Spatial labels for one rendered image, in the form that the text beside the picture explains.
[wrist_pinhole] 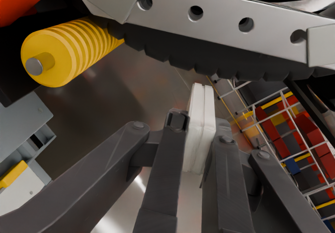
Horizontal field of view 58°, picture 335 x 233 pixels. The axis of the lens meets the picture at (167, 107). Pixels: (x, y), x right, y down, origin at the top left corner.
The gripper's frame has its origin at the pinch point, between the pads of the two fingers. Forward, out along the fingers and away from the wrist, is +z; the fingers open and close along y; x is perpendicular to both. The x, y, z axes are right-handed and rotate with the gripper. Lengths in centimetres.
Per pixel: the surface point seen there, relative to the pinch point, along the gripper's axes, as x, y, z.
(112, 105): -56, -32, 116
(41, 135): -35, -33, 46
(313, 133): -163, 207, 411
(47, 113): -27, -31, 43
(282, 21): 6.5, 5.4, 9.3
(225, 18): 5.7, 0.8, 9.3
